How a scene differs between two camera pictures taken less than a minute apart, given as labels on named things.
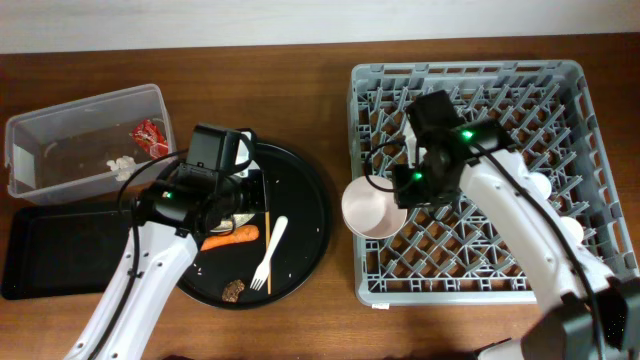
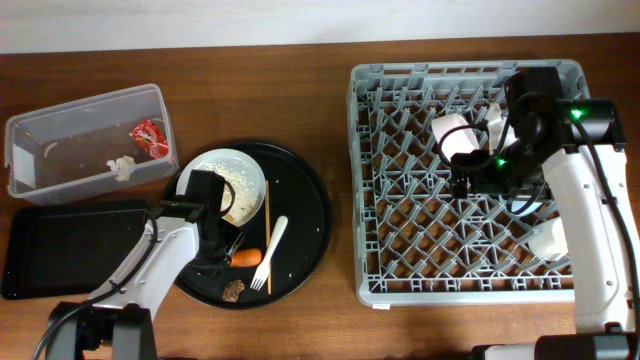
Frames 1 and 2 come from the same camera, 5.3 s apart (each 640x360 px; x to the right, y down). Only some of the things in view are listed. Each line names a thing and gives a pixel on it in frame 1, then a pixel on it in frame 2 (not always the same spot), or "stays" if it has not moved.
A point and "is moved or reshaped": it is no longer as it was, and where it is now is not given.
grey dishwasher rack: (464, 254) stays
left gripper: (258, 203) to (233, 235)
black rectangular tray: (64, 249) stays
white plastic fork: (264, 269) stays
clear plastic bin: (78, 148) stays
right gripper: (403, 191) to (480, 179)
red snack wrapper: (148, 136) stays
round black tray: (295, 233) stays
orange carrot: (240, 233) is moved or reshaped
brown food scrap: (232, 289) stays
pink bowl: (370, 210) is moved or reshaped
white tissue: (123, 167) stays
